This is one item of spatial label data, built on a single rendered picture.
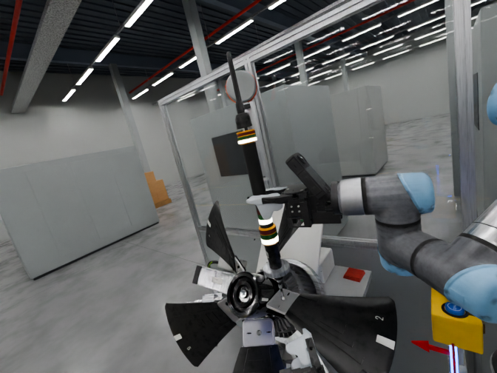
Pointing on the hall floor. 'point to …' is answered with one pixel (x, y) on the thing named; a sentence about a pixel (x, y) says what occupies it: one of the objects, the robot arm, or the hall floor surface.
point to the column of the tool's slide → (257, 140)
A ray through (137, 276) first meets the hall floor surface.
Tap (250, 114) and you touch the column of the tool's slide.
